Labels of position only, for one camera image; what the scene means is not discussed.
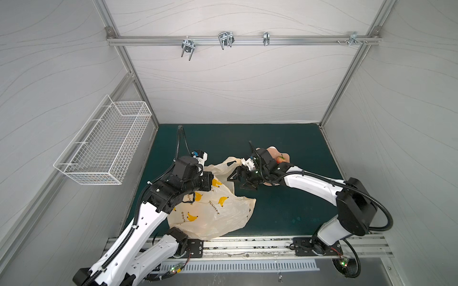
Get cream banana print plastic bag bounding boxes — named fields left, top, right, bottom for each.
left=167, top=157, right=256, bottom=240

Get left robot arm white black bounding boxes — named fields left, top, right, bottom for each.
left=73, top=146, right=213, bottom=286

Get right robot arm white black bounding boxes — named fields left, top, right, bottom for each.
left=227, top=148, right=394, bottom=256

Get red apple right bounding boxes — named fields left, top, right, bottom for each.
left=276, top=154, right=287, bottom=164

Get pink wavy fruit plate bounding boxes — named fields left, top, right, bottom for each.
left=264, top=146, right=293, bottom=186

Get green table mat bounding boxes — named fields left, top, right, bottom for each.
left=134, top=124, right=342, bottom=237

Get metal hook clamp middle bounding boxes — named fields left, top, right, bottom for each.
left=218, top=31, right=234, bottom=50

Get metal hook clamp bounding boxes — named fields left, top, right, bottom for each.
left=181, top=39, right=196, bottom=61
left=218, top=31, right=234, bottom=50

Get metal hook clamp left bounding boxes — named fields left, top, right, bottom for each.
left=181, top=39, right=196, bottom=61

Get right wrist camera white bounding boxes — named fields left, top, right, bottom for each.
left=241, top=157, right=256, bottom=172

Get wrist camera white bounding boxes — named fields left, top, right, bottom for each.
left=241, top=157, right=256, bottom=172
left=192, top=150, right=208, bottom=176

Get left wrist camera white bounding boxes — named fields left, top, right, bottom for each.
left=192, top=150, right=208, bottom=176

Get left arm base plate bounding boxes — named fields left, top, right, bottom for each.
left=173, top=239, right=204, bottom=259

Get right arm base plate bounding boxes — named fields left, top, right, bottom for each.
left=289, top=237, right=343, bottom=257

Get left base cable bundle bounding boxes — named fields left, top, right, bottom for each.
left=142, top=250, right=192, bottom=282

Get white wire basket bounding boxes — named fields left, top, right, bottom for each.
left=53, top=95, right=152, bottom=185

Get right base cable coil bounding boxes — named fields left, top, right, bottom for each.
left=332, top=238, right=362, bottom=279

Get metal ring clamp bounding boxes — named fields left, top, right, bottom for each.
left=263, top=32, right=270, bottom=46

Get aluminium crossbar rail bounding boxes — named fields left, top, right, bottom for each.
left=107, top=34, right=382, bottom=46

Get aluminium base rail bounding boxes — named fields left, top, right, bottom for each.
left=99, top=234, right=394, bottom=263

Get metal bracket clamp right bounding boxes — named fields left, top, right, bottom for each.
left=336, top=32, right=369, bottom=46

